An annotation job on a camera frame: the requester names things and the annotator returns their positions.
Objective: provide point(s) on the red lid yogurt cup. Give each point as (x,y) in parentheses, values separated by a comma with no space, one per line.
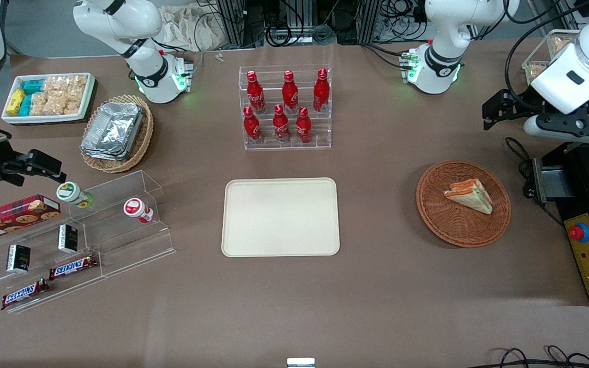
(136,208)

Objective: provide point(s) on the clear acrylic step stand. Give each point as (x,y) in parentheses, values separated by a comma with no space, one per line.
(44,291)
(131,245)

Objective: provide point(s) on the green lid yogurt cup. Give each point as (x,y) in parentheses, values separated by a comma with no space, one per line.
(72,193)

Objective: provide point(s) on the triangular sandwich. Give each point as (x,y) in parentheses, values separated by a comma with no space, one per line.
(471,197)

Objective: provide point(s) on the yellow snack packet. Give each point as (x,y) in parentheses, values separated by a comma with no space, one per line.
(15,102)

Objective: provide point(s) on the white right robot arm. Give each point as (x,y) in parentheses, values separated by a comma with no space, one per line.
(120,25)

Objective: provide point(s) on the Snickers chocolate bar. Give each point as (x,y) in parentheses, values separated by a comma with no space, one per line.
(25,294)
(73,267)

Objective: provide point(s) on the red cola bottle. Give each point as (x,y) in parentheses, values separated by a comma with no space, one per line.
(280,125)
(321,92)
(289,94)
(252,128)
(303,128)
(255,94)

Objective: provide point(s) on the white rectangular snack bin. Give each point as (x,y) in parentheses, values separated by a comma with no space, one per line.
(87,99)

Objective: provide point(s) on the clear bin with bread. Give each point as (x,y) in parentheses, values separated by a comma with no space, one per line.
(542,56)

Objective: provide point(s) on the red tartan cookie box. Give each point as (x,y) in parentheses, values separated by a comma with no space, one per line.
(13,217)

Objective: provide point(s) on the black control box yellow panel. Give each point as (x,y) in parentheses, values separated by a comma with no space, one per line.
(575,194)

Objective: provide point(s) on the round brown wicker basket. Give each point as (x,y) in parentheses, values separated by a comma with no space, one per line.
(453,225)

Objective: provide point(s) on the aluminium foil tray stack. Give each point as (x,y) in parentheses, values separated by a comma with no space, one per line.
(113,130)

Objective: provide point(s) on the small white box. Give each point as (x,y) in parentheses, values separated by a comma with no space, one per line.
(300,363)

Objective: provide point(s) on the small black box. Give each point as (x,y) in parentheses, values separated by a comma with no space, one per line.
(68,238)
(18,258)

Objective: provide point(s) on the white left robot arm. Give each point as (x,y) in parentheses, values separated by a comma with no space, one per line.
(445,30)

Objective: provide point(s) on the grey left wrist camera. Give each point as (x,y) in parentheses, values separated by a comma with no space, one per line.
(555,132)

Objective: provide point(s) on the grey metal bracket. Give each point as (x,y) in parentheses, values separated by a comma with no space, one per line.
(552,181)

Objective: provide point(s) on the oval light wicker basket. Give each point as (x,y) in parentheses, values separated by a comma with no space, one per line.
(141,143)

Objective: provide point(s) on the beige cloth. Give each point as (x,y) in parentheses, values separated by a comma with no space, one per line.
(192,28)

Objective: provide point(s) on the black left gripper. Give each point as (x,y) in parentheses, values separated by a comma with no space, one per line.
(526,101)

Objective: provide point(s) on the red emergency stop button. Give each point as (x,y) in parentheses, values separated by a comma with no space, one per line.
(578,232)

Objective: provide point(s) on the cream plastic tray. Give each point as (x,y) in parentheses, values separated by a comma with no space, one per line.
(280,217)

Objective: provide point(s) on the teal snack packet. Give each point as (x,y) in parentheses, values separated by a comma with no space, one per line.
(32,86)
(25,106)

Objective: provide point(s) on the clear acrylic bottle rack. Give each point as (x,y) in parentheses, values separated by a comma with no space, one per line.
(320,138)

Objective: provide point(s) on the clear rice cracker bag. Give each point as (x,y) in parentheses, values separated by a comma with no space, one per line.
(69,103)
(55,84)
(41,104)
(76,84)

